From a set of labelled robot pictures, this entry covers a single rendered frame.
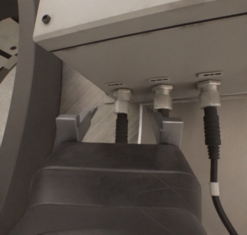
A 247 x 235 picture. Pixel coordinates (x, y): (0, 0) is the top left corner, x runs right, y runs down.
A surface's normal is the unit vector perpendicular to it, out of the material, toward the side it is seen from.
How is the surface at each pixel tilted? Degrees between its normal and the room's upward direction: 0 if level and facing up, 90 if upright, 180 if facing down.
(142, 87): 132
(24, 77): 90
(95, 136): 90
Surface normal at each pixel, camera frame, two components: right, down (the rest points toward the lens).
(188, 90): -0.03, 0.97
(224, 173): -0.34, -0.23
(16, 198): 0.90, 0.20
